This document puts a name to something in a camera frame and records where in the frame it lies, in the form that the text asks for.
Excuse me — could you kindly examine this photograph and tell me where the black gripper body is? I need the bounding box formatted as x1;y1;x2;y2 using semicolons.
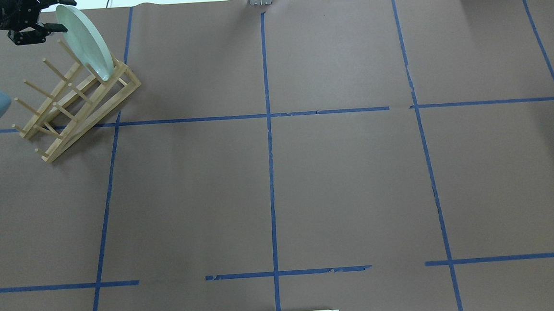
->
2;0;51;46

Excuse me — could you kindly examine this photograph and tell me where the wooden dish rack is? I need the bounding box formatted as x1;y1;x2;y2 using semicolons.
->
12;39;142;163

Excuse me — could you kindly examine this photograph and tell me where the light green ceramic plate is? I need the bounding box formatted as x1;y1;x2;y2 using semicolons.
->
55;4;115;81

